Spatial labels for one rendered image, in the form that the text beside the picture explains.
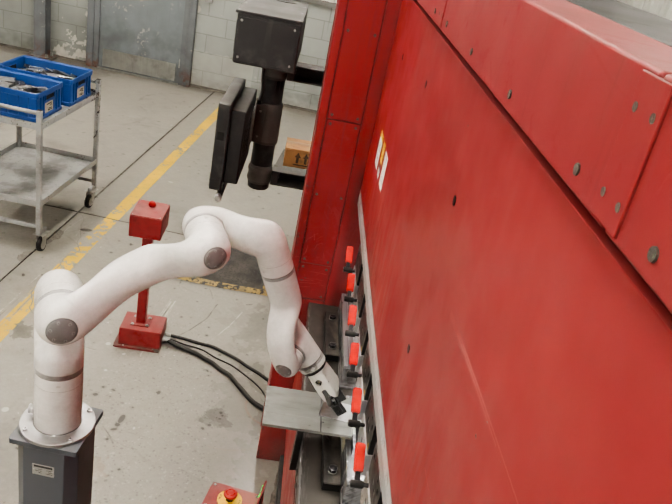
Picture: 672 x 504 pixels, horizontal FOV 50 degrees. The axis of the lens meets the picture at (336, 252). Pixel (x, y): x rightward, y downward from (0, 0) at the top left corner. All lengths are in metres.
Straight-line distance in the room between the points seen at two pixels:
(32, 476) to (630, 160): 1.80
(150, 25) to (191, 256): 7.54
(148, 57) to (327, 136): 6.68
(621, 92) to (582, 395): 0.27
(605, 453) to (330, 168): 2.20
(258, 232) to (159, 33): 7.43
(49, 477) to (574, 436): 1.63
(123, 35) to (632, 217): 8.86
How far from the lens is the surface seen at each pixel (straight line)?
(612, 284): 0.67
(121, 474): 3.39
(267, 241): 1.83
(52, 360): 1.91
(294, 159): 4.05
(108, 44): 9.41
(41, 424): 2.05
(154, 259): 1.79
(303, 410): 2.21
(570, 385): 0.72
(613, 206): 0.65
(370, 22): 2.61
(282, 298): 1.93
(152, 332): 4.03
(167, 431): 3.59
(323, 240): 2.86
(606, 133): 0.70
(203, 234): 1.75
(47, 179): 5.26
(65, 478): 2.11
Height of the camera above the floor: 2.37
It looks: 26 degrees down
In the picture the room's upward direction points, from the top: 12 degrees clockwise
